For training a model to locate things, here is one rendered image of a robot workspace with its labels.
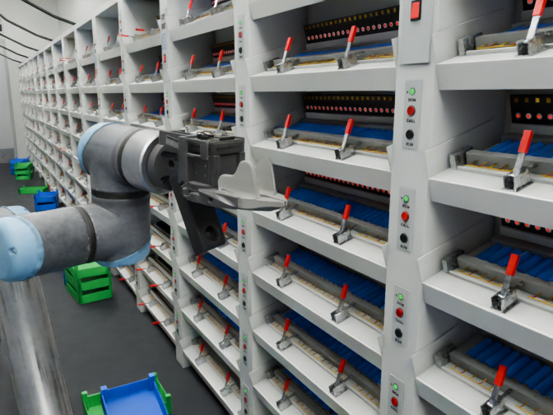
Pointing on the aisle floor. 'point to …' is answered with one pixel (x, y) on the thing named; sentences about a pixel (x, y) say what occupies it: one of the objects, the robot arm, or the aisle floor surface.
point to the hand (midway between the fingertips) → (276, 207)
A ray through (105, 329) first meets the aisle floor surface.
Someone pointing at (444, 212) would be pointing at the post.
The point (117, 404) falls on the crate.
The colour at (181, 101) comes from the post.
